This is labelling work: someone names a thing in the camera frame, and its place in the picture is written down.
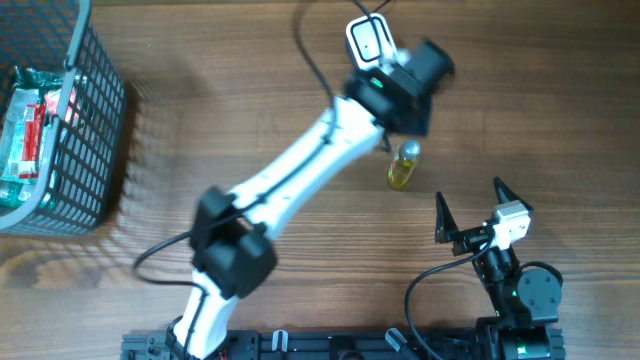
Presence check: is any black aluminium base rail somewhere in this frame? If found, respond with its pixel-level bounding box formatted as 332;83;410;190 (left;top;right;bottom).
119;327;566;360

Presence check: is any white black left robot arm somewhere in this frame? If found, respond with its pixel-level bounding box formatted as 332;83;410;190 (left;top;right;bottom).
171;41;455;359

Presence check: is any grey plastic mesh basket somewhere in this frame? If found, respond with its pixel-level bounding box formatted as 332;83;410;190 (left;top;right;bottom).
1;1;127;236

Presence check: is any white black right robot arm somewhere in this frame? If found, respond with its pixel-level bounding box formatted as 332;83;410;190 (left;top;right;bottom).
435;177;566;359

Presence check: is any green white glove package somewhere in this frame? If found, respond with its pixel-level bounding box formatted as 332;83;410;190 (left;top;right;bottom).
1;68;64;209

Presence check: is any red stick sachet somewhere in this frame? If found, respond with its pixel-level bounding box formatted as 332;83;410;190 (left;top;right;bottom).
18;104;46;180

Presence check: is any yellow oil bottle silver cap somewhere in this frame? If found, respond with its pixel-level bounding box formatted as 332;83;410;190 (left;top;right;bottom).
387;140;421;190

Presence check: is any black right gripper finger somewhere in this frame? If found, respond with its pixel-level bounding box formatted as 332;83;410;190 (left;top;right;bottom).
493;176;533;212
435;192;459;244

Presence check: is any white barcode scanner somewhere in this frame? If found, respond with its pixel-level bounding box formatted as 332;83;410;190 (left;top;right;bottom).
345;13;400;71

